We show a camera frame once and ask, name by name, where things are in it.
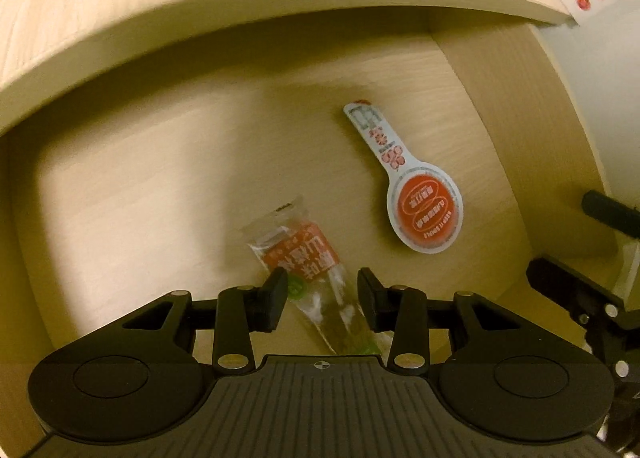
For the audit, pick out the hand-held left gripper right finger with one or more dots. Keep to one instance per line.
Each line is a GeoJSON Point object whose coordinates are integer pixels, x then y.
{"type": "Point", "coordinates": [365, 295]}

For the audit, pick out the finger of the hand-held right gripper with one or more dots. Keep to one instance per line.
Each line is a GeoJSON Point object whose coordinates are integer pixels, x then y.
{"type": "Point", "coordinates": [565, 283]}
{"type": "Point", "coordinates": [610, 213]}

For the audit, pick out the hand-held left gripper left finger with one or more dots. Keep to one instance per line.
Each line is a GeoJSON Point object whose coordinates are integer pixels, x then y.
{"type": "Point", "coordinates": [277, 298]}

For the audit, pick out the clear orange-label snack packet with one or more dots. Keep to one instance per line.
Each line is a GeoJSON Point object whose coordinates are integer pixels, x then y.
{"type": "Point", "coordinates": [295, 248]}

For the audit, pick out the spoon-shaped white orange packet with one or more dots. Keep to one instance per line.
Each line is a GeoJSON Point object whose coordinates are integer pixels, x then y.
{"type": "Point", "coordinates": [425, 208]}

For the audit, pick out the wooden drawer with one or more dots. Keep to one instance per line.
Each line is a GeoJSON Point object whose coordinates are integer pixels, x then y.
{"type": "Point", "coordinates": [150, 188]}

